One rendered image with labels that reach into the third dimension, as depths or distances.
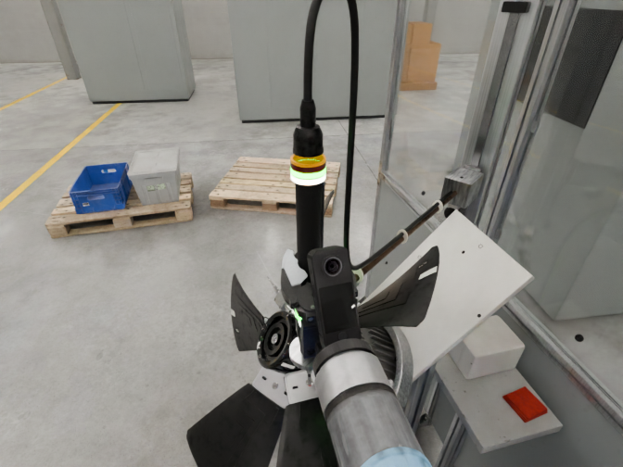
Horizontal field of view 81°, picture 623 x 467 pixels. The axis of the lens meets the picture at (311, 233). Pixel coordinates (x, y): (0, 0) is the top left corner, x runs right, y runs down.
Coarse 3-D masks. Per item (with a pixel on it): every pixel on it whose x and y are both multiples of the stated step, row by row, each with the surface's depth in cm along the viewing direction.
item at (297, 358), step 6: (294, 342) 65; (294, 348) 64; (294, 354) 63; (300, 354) 63; (294, 360) 62; (300, 360) 62; (306, 360) 62; (312, 360) 62; (300, 366) 62; (306, 366) 61
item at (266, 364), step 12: (276, 312) 77; (288, 312) 75; (264, 324) 79; (276, 324) 76; (288, 324) 72; (264, 336) 78; (288, 336) 70; (264, 348) 75; (276, 348) 72; (288, 348) 69; (264, 360) 73; (276, 360) 70; (288, 360) 70
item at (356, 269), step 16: (320, 0) 36; (352, 0) 39; (352, 16) 41; (352, 32) 42; (304, 48) 38; (352, 48) 43; (304, 64) 38; (352, 64) 44; (304, 80) 39; (352, 80) 45; (304, 96) 40; (352, 96) 46; (352, 112) 47; (352, 128) 48; (352, 144) 50; (352, 160) 51; (432, 208) 85
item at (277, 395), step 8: (256, 376) 79; (264, 376) 78; (272, 376) 78; (280, 376) 78; (256, 384) 78; (264, 384) 78; (272, 384) 78; (280, 384) 78; (264, 392) 78; (272, 392) 78; (280, 392) 78; (280, 400) 77
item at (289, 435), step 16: (304, 400) 67; (288, 416) 65; (304, 416) 65; (320, 416) 64; (288, 432) 63; (304, 432) 63; (320, 432) 62; (288, 448) 61; (304, 448) 61; (320, 448) 60; (288, 464) 60; (304, 464) 59; (320, 464) 59; (336, 464) 59
